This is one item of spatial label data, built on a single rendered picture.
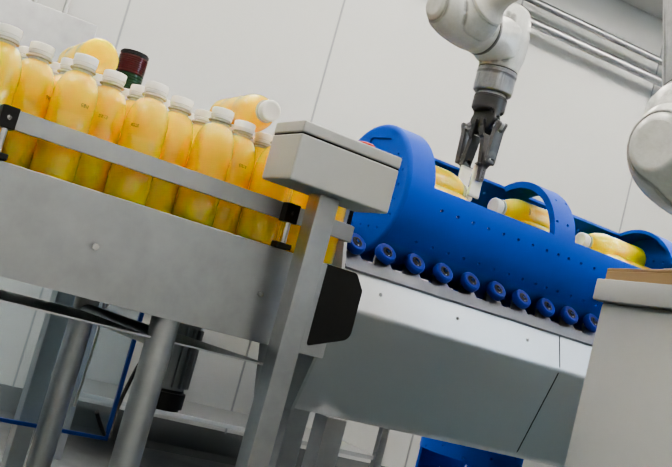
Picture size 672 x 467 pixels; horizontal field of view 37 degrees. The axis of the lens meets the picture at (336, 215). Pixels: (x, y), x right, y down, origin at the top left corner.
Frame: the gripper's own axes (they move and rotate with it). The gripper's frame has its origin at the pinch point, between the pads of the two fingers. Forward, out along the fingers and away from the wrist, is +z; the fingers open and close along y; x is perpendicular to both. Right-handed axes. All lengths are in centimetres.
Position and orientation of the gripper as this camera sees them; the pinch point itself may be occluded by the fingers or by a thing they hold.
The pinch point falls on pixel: (469, 182)
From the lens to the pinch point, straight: 224.9
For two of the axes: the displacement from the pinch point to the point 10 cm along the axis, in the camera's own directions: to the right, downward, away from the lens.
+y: -5.2, -0.4, 8.5
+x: -8.1, -2.8, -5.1
